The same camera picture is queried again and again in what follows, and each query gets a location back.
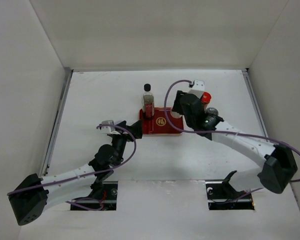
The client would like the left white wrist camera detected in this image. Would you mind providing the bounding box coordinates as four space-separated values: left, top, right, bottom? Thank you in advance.
96 120 116 135

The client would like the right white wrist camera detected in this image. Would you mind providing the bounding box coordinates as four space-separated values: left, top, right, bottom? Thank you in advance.
188 80 205 98

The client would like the dark sauce bottle black cap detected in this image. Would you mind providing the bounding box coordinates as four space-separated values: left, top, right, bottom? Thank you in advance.
141 83 155 120

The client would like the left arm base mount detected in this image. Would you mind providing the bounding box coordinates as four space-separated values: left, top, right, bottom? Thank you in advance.
70 181 119 211

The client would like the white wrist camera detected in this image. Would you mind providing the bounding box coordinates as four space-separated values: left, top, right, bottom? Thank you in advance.
96 120 116 135
188 80 205 98

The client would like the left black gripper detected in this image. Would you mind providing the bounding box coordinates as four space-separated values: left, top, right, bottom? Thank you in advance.
110 119 142 167

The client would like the red lid chili jar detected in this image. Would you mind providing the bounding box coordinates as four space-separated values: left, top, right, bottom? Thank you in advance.
201 91 212 110

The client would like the clear lid salt grinder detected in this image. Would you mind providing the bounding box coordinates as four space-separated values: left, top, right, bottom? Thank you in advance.
205 107 219 116

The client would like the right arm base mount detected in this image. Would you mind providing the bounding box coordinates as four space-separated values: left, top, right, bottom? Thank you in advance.
205 171 255 211

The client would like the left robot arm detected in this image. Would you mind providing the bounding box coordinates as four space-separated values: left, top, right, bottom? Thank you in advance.
7 120 143 226

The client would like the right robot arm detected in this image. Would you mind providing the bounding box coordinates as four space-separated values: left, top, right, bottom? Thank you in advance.
172 90 298 198

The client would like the red rectangular tray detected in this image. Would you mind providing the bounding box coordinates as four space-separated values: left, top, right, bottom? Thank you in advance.
139 107 182 135

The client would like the small black dome cap bottle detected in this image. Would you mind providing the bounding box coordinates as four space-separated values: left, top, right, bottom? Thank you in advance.
170 111 182 119

